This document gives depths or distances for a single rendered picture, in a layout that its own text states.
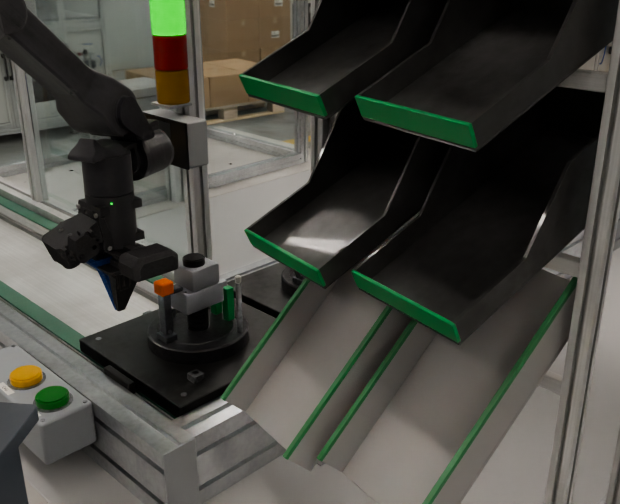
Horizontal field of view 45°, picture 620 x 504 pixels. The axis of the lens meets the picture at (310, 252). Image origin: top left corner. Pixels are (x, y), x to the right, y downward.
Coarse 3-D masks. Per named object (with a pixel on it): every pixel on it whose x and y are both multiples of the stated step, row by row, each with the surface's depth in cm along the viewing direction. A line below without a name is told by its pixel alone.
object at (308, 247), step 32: (352, 128) 83; (384, 128) 86; (320, 160) 82; (352, 160) 84; (384, 160) 84; (416, 160) 72; (320, 192) 83; (352, 192) 81; (384, 192) 79; (416, 192) 74; (256, 224) 79; (288, 224) 81; (320, 224) 79; (352, 224) 77; (384, 224) 72; (288, 256) 73; (320, 256) 74; (352, 256) 71
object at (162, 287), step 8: (160, 280) 99; (168, 280) 99; (160, 288) 98; (168, 288) 99; (176, 288) 100; (160, 296) 99; (168, 296) 99; (160, 304) 100; (168, 304) 100; (160, 312) 100; (168, 312) 100; (160, 320) 101; (168, 320) 100; (160, 328) 101; (168, 328) 101
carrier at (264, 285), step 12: (276, 264) 130; (252, 276) 126; (264, 276) 126; (276, 276) 126; (288, 276) 121; (252, 288) 122; (264, 288) 122; (276, 288) 122; (288, 288) 119; (252, 300) 118; (264, 300) 117; (276, 300) 117; (288, 300) 117; (264, 312) 116; (276, 312) 114
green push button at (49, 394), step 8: (40, 392) 93; (48, 392) 93; (56, 392) 93; (64, 392) 93; (40, 400) 92; (48, 400) 92; (56, 400) 92; (64, 400) 92; (40, 408) 92; (48, 408) 92; (56, 408) 92
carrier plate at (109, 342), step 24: (96, 336) 107; (120, 336) 107; (144, 336) 107; (96, 360) 104; (120, 360) 101; (144, 360) 101; (240, 360) 101; (144, 384) 96; (168, 384) 95; (192, 384) 95; (216, 384) 95; (168, 408) 93; (192, 408) 92
